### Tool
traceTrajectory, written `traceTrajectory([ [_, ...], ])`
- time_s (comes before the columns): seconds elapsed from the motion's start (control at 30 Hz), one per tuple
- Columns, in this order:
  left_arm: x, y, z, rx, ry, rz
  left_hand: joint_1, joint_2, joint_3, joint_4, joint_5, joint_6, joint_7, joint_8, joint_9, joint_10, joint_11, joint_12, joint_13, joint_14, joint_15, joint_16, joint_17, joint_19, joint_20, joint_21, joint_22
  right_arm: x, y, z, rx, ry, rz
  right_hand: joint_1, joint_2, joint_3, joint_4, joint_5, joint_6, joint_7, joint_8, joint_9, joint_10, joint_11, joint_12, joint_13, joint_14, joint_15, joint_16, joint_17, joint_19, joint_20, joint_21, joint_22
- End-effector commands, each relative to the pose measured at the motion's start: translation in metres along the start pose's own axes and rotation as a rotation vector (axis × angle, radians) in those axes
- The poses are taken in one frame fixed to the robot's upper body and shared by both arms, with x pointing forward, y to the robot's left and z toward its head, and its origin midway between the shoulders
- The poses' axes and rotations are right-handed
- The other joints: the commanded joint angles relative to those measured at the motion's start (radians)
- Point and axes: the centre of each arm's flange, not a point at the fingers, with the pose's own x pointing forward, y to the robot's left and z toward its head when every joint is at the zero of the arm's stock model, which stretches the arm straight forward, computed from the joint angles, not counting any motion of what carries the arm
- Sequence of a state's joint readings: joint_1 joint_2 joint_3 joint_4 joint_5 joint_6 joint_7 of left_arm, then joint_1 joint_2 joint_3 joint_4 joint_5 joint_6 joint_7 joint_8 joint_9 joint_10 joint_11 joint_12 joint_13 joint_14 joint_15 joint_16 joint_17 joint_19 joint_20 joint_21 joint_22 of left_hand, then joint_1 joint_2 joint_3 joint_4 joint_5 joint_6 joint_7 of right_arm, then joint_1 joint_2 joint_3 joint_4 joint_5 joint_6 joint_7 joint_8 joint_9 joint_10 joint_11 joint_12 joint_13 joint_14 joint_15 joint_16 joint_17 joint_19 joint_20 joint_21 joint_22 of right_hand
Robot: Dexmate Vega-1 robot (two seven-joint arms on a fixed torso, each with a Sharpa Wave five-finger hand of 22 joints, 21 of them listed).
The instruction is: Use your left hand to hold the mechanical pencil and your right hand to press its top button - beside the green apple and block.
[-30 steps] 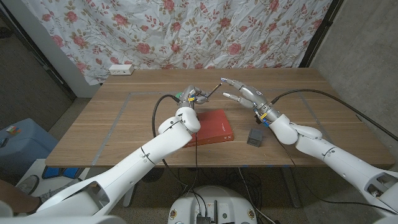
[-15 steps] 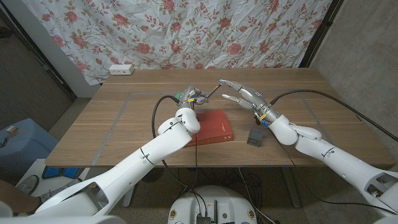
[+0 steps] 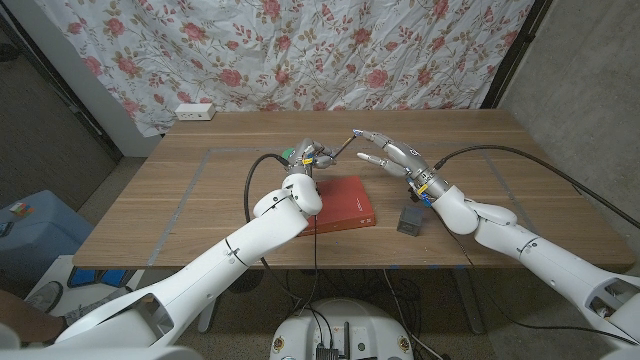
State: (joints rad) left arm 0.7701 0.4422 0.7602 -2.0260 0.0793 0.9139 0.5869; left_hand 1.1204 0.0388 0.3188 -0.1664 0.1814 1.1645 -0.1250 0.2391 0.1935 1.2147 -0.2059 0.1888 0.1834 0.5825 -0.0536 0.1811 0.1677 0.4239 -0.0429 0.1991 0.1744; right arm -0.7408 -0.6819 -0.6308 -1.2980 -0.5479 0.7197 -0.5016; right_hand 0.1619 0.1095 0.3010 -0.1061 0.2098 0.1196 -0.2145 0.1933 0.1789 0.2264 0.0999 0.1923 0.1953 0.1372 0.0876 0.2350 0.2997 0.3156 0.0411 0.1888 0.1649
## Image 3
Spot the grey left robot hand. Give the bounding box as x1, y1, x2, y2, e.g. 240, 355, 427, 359
287, 138, 339, 177

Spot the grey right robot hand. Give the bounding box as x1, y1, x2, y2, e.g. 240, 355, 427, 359
352, 128, 451, 200

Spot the grey cube block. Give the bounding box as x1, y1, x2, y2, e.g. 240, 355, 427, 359
396, 204, 425, 237

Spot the red hardcover book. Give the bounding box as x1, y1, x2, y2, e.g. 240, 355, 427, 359
298, 175, 377, 238

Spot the floral backdrop cloth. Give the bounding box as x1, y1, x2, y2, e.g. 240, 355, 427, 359
34, 0, 536, 139

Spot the white power strip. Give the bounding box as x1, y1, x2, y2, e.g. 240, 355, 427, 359
174, 102, 217, 122

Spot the grey tape outline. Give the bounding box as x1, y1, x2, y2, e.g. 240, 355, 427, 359
147, 143, 559, 267

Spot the white table leg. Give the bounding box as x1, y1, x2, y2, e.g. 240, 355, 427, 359
197, 299, 217, 334
452, 269, 486, 335

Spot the black backdrop stand pole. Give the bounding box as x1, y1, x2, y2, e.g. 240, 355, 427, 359
480, 0, 554, 110

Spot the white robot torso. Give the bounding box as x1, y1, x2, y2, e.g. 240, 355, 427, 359
269, 298, 415, 360

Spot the grey sneaker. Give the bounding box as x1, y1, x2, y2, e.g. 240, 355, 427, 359
63, 285, 132, 326
24, 280, 65, 314

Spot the blue storage bin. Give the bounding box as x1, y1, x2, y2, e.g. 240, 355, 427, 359
0, 189, 95, 272

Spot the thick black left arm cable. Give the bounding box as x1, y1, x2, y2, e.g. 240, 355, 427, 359
242, 152, 304, 304

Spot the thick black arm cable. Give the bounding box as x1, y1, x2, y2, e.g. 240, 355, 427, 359
242, 152, 304, 304
432, 144, 640, 231

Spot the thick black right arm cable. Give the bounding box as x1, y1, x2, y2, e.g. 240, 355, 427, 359
432, 144, 640, 231

